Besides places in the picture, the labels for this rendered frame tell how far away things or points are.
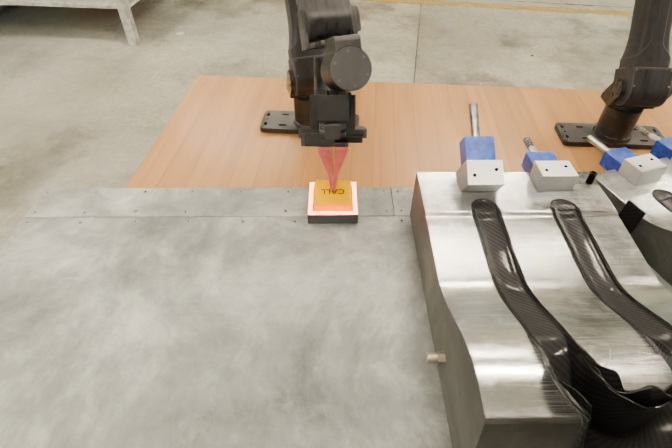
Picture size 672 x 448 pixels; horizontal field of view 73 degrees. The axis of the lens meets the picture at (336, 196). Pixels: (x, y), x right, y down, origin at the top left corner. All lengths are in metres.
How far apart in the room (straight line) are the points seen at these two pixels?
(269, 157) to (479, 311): 0.51
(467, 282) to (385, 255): 0.16
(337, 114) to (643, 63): 0.57
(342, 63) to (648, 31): 0.56
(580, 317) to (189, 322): 0.46
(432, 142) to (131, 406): 0.66
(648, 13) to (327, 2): 0.55
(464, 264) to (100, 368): 0.45
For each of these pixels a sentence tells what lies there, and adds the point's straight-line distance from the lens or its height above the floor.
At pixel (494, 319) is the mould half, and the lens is 0.50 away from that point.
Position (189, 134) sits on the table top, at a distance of 0.96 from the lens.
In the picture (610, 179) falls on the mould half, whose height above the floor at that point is 0.86.
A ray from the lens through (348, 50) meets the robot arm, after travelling 0.61.
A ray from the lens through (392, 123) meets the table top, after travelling 0.96.
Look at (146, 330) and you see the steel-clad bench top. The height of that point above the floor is 0.80.
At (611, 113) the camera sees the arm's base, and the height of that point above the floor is 0.86.
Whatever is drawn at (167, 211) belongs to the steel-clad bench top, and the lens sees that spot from 0.79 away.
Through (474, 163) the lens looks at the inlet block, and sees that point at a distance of 0.64.
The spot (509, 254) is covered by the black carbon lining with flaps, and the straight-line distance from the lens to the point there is 0.61.
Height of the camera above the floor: 1.31
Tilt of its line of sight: 42 degrees down
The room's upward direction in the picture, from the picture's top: straight up
